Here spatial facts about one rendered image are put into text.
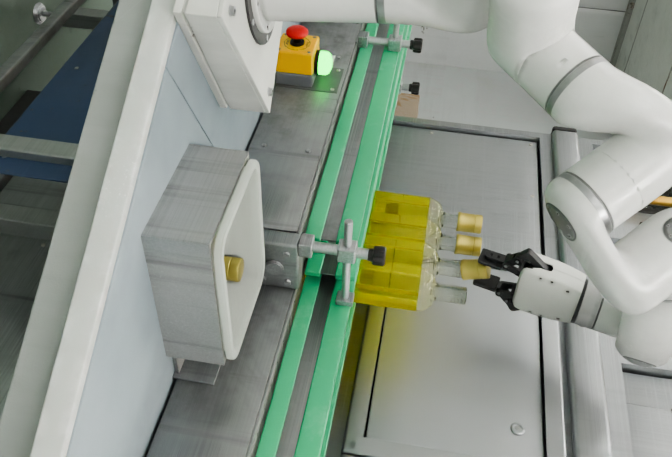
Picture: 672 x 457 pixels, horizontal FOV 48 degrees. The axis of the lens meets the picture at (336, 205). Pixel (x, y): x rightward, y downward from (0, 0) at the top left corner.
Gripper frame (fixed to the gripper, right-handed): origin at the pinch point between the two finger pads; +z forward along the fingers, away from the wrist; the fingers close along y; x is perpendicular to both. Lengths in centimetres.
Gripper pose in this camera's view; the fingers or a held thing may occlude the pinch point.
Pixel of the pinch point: (488, 269)
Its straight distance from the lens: 127.7
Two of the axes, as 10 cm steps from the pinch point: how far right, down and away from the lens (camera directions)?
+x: -4.2, 6.1, -6.7
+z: -9.1, -3.0, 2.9
